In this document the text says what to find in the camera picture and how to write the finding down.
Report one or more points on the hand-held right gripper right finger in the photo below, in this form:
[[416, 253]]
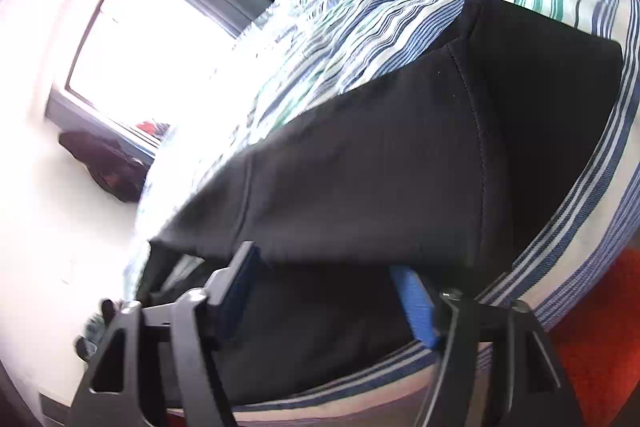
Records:
[[415, 307]]

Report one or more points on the black pants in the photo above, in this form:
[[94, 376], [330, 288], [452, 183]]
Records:
[[375, 157]]

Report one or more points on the bright window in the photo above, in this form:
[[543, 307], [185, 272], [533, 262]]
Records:
[[140, 57]]

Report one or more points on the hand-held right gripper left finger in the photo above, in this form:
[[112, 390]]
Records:
[[242, 289]]

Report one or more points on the blue green striped bed sheet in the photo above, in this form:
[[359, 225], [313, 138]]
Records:
[[325, 32]]

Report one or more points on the red cloth by window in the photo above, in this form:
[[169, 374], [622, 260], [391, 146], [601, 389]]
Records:
[[150, 127]]

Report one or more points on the dark bag hanging on wall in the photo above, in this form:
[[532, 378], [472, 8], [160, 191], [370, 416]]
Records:
[[110, 167]]

